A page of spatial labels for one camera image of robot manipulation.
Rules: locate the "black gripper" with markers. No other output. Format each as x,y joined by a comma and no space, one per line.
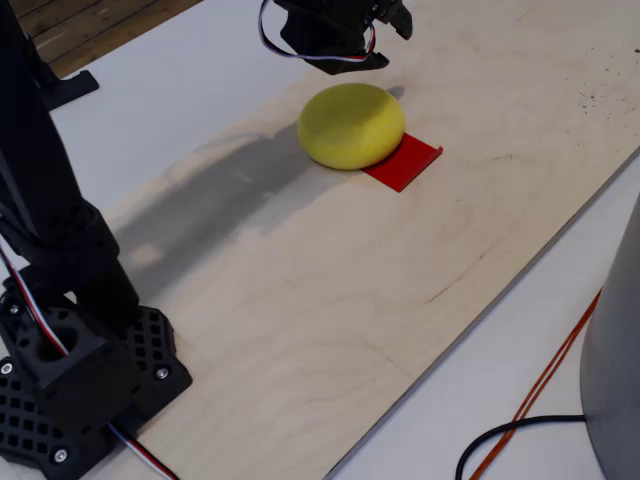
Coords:
334,47

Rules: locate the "yellow round sponge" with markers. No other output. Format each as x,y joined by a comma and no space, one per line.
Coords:
350,125

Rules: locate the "red square plate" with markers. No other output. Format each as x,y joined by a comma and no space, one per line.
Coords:
405,165

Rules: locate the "light plywood board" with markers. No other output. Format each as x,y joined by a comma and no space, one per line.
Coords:
350,300

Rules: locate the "grey round lamp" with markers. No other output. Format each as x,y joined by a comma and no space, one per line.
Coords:
617,350

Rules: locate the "black camera stand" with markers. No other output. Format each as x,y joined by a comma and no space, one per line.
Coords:
75,85

